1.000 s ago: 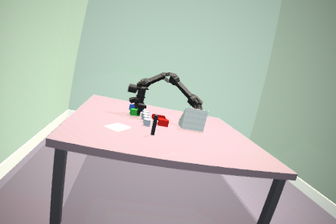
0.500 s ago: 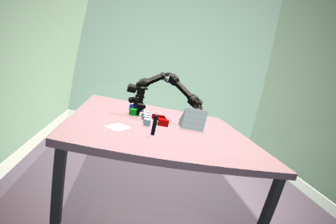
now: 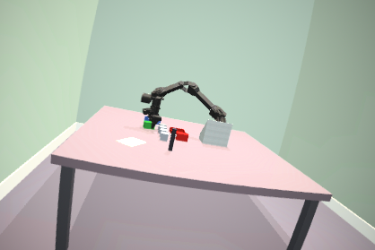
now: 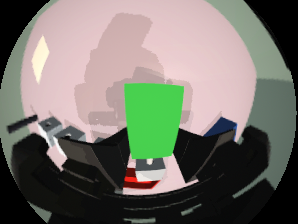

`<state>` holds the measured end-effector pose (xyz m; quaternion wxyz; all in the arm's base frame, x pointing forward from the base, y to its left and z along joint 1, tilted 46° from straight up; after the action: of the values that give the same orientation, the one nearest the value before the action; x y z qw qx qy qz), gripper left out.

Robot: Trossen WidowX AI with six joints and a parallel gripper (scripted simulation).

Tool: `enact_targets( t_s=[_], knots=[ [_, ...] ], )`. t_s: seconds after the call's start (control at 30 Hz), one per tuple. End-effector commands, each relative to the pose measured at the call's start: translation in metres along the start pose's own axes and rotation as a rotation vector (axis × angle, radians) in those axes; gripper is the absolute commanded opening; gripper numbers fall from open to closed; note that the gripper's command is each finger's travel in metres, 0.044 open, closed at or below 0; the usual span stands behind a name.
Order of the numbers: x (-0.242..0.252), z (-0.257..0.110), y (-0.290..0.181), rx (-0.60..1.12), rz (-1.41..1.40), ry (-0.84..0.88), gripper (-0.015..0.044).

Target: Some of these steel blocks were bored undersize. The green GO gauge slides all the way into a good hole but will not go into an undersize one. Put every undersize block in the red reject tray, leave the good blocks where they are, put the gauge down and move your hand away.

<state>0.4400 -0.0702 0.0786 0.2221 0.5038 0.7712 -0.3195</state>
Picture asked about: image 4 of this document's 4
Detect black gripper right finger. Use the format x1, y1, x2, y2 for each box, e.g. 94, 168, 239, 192
173, 128, 235, 184

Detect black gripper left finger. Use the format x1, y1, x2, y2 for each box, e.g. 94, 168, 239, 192
56, 125, 130, 192

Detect red tray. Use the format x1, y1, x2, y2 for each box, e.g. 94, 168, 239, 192
122, 168, 161, 189

